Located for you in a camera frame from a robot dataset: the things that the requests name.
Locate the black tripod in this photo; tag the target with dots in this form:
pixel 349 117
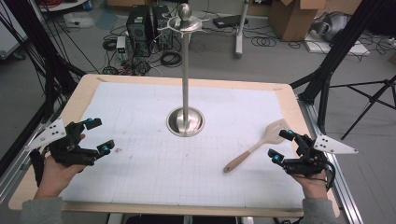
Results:
pixel 372 99

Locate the aluminium rail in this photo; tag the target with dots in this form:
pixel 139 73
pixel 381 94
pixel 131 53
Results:
pixel 18 174
pixel 341 186

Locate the steel utensil stand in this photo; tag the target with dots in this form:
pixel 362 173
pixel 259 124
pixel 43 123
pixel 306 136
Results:
pixel 185 93

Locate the white stand post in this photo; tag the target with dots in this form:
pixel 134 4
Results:
pixel 241 31

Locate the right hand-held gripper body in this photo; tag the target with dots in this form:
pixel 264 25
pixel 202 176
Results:
pixel 306 163

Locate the clear plastic bag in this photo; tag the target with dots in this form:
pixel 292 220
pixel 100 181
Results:
pixel 78 20

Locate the white cabinet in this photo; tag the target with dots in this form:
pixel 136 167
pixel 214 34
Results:
pixel 9 34

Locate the black metal frame strut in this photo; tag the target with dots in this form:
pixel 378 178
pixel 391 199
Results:
pixel 339 46

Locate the cardboard box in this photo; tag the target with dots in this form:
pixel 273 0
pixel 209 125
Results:
pixel 292 18

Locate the grey bag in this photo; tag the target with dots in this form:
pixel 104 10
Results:
pixel 333 25

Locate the white grid mat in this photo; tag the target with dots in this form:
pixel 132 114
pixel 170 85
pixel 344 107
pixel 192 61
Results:
pixel 186 174

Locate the black computer tower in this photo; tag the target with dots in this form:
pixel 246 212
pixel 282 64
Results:
pixel 138 31
pixel 162 25

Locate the person's right hand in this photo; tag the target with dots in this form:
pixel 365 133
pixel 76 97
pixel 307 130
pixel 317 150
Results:
pixel 313 186

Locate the small white power box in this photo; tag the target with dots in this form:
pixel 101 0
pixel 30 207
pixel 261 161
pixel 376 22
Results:
pixel 121 44

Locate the person's left hand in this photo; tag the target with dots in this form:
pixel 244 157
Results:
pixel 56 179

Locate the white foam board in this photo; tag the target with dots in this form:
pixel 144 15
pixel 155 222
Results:
pixel 339 48

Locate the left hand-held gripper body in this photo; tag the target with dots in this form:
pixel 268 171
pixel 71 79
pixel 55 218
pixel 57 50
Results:
pixel 70 149

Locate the flat black device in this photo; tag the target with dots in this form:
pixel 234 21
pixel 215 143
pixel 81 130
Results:
pixel 229 21

